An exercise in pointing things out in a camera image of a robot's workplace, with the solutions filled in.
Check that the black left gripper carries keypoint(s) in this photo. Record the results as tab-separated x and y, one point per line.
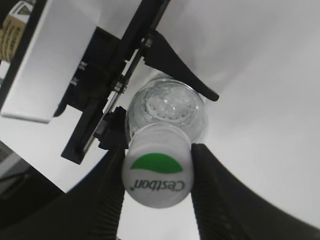
103	74

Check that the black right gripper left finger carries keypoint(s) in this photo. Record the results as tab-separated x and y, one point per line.
91	210

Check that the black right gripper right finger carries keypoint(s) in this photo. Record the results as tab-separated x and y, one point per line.
226	209

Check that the clear Cestbon water bottle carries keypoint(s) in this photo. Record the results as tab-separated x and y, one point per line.
166	100

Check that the white Cestbon bottle cap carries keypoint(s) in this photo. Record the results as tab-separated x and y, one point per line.
158	170

